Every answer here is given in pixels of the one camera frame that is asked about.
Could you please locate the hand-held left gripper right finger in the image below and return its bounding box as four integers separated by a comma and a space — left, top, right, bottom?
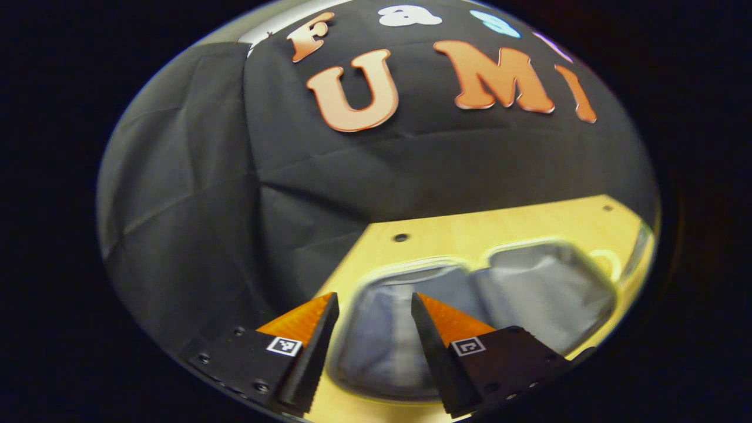
411, 292, 595, 419

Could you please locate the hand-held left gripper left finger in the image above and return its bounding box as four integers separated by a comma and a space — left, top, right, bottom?
179, 292, 340, 418

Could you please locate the pale yellow suitcase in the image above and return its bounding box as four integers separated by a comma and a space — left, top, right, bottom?
326, 238, 625, 406

